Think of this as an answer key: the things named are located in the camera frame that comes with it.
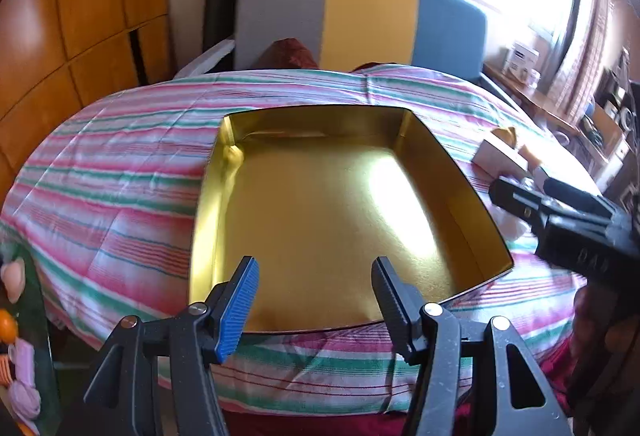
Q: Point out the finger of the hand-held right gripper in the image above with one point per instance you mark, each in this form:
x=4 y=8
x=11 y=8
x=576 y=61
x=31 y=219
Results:
x=575 y=201
x=515 y=201

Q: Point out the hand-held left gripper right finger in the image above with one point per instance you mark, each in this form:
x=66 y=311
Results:
x=395 y=311

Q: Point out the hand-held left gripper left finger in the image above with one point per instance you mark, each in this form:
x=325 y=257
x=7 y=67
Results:
x=239 y=311

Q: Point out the white printed box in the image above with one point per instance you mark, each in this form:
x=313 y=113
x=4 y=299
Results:
x=497 y=158

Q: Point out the yellow knitted sock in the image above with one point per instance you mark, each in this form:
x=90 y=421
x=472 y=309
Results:
x=505 y=134

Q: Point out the gold metal tray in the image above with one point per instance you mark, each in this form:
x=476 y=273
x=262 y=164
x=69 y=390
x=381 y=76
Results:
x=325 y=221

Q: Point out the cluttered shelf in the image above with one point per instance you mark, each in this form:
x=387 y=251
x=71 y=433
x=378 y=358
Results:
x=607 y=125

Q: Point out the wooden desk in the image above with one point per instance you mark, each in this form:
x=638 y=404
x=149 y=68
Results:
x=530 y=100

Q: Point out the clear jar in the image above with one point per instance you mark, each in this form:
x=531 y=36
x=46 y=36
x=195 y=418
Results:
x=532 y=76

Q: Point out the white appliance box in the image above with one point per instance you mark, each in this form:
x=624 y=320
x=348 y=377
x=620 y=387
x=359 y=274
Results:
x=522 y=58

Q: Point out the striped blanket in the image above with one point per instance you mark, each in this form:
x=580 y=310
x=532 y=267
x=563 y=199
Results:
x=125 y=176

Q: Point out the colourful printed cloth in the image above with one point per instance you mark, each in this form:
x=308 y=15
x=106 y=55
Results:
x=20 y=341

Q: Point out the grey yellow blue sofa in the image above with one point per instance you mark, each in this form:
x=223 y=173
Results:
x=370 y=20

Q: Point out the red cushion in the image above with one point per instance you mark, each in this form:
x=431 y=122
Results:
x=292 y=54

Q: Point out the black rolled mat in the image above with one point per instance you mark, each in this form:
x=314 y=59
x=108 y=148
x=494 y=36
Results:
x=220 y=0

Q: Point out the wooden wardrobe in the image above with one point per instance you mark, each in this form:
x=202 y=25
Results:
x=60 y=25

